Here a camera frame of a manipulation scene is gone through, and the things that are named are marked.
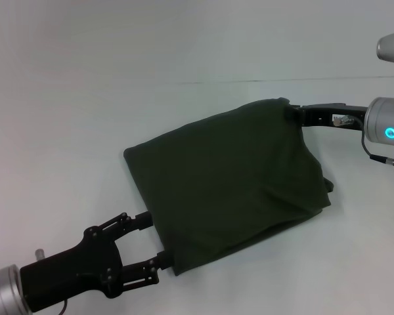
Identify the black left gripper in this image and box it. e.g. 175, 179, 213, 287
19, 211, 171, 313

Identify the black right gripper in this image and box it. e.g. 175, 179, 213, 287
284, 102, 370, 132

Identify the dark green t-shirt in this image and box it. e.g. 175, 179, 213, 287
123, 96, 335, 277

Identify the left gripper cable with plugs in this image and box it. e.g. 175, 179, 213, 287
34, 249, 68, 315

